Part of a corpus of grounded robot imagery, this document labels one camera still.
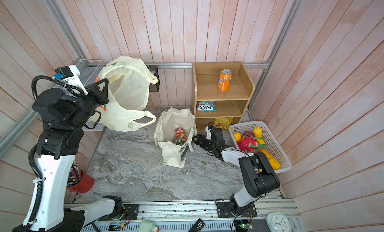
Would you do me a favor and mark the yellow toy mango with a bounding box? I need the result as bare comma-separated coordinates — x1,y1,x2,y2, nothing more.
268,158,281,171

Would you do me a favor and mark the black mesh wall basket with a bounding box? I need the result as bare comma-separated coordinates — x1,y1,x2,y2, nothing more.
147,65,160,93

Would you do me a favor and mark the yellow lemon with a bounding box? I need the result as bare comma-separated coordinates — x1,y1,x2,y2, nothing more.
253,127,263,137

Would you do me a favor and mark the orange-print plastic grocery bag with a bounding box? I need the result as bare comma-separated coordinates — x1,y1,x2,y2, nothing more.
96,55,159,132

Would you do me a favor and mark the cream canvas tote bag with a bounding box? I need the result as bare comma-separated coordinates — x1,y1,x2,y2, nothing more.
154,108,197,168

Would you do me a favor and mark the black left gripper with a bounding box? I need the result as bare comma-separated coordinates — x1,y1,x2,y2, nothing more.
68,78,111,129

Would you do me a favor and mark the wooden three-tier shelf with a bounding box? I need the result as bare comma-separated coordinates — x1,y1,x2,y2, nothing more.
193,62,255,131

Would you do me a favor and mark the yellow chips bag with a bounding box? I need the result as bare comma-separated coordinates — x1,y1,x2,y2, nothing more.
214,117,233,130

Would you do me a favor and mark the white round object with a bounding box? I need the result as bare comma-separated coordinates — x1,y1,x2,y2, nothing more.
138,221,159,232

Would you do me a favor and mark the orange round fruit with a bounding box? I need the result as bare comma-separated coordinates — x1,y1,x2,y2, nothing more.
233,132,242,142

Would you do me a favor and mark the white plastic basket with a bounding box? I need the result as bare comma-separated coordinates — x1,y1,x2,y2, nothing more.
229,121,292,174

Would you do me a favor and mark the Fox's candy bag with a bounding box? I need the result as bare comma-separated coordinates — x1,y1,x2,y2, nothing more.
197,101,216,112

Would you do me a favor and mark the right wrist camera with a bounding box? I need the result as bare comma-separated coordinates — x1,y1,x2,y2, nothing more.
205,126,213,140

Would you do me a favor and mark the white analog clock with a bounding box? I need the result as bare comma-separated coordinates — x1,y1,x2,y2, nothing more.
266,212,293,232

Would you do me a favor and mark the red cola can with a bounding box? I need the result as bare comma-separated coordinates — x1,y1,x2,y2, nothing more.
174,128,187,146

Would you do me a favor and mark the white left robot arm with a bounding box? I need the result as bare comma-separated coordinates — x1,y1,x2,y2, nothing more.
15,75,124,232

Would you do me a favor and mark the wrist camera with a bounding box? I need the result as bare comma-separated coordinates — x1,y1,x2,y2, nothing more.
205,126,213,140
53,65,88,95

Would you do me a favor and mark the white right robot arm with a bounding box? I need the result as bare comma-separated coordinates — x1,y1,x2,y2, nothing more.
193,126,280,218

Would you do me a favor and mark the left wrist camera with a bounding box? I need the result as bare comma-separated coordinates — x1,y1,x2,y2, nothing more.
53,65,88,95

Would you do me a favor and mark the pink dragon fruit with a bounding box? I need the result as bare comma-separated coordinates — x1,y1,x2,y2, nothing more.
237,137,266,153

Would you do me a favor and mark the white wire mesh rack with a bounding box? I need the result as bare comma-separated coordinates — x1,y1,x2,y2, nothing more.
74,59,105,132

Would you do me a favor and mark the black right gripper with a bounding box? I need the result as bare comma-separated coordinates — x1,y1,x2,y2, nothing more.
192,133,217,151

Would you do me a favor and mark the red pen cup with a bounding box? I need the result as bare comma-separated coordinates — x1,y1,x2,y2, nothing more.
67,162,95,194

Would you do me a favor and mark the black handheld device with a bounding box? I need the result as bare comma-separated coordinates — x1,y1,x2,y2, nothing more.
189,219,205,232

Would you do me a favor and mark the orange soda can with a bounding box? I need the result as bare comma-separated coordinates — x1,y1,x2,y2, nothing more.
218,69,233,92

